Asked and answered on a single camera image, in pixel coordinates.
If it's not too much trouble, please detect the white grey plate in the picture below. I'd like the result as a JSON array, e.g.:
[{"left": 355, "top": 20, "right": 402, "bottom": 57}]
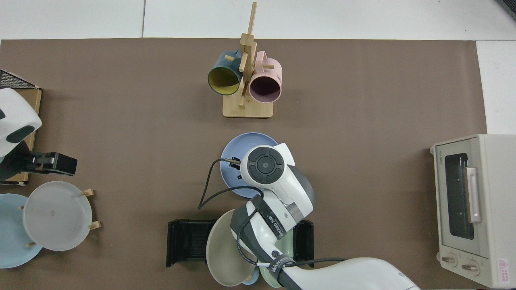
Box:
[{"left": 23, "top": 181, "right": 93, "bottom": 252}]

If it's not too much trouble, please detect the wooden plate rack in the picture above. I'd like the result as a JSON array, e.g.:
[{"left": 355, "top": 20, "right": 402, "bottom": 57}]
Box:
[{"left": 18, "top": 188, "right": 102, "bottom": 247}]

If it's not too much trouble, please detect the light blue plate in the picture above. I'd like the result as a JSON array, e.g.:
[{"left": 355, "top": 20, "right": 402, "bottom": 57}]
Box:
[{"left": 0, "top": 194, "right": 43, "bottom": 269}]

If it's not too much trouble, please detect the black dish rack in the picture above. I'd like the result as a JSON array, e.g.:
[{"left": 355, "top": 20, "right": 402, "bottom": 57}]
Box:
[{"left": 166, "top": 219, "right": 314, "bottom": 268}]

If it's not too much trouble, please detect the beige plate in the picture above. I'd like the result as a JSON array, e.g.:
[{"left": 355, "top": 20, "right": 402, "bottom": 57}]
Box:
[{"left": 206, "top": 208, "right": 258, "bottom": 287}]

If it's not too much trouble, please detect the pale green plate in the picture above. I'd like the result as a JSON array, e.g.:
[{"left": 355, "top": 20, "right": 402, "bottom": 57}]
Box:
[{"left": 257, "top": 232, "right": 295, "bottom": 289}]

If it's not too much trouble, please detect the brown table cloth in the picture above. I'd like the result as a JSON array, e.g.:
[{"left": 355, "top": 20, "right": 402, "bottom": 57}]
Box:
[{"left": 0, "top": 38, "right": 488, "bottom": 290}]

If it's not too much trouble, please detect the dark blue cup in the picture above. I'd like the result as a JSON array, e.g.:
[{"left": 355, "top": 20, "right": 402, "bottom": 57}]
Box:
[{"left": 208, "top": 50, "right": 243, "bottom": 96}]

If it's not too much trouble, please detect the wooden cup stand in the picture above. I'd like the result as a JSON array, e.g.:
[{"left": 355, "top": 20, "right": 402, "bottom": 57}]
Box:
[{"left": 223, "top": 2, "right": 274, "bottom": 118}]

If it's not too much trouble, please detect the pink cup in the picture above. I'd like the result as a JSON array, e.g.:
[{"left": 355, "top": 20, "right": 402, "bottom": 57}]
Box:
[{"left": 249, "top": 51, "right": 283, "bottom": 103}]

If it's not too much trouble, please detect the small blue round thing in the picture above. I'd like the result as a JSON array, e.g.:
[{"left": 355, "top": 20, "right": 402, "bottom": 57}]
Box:
[{"left": 242, "top": 267, "right": 260, "bottom": 286}]

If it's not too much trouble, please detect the pale toaster oven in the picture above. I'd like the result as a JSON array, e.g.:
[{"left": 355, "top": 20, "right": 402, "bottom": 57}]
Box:
[{"left": 429, "top": 134, "right": 516, "bottom": 289}]

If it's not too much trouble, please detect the dark grey panel corner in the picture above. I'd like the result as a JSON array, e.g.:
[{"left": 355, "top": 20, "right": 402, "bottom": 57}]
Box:
[{"left": 496, "top": 0, "right": 516, "bottom": 21}]

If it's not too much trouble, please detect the wire basket with wooden floor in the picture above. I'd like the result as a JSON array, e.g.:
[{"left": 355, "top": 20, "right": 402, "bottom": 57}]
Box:
[{"left": 0, "top": 69, "right": 42, "bottom": 186}]

